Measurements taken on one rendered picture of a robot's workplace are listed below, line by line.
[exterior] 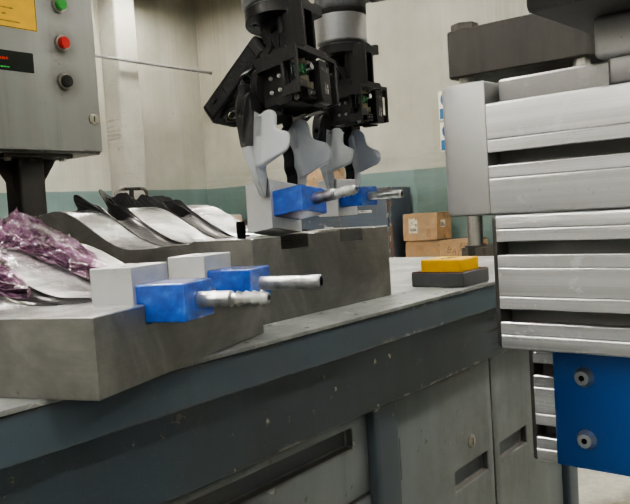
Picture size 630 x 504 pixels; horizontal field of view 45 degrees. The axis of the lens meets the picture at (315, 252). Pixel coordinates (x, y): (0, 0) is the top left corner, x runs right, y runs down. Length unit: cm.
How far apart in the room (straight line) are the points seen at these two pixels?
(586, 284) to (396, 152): 791
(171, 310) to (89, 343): 7
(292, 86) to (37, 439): 44
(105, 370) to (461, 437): 74
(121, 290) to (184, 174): 938
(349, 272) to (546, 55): 404
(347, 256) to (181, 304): 40
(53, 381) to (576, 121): 37
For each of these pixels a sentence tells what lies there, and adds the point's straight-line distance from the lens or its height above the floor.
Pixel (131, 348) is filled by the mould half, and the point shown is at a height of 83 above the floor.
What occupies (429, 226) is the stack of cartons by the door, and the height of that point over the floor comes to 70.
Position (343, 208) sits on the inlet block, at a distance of 113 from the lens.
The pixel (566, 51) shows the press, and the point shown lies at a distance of 484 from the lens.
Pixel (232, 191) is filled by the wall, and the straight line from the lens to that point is 988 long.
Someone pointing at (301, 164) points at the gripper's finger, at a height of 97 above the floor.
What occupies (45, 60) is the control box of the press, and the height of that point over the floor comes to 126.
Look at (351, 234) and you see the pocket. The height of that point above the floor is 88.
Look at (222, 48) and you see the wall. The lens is 1010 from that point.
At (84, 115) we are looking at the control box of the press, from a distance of 175.
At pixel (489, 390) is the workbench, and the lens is 124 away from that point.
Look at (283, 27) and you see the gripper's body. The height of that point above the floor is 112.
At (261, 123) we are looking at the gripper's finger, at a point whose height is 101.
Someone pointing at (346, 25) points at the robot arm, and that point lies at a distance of 113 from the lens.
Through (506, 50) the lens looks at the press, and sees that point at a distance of 498.
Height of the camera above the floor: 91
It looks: 3 degrees down
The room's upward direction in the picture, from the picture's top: 4 degrees counter-clockwise
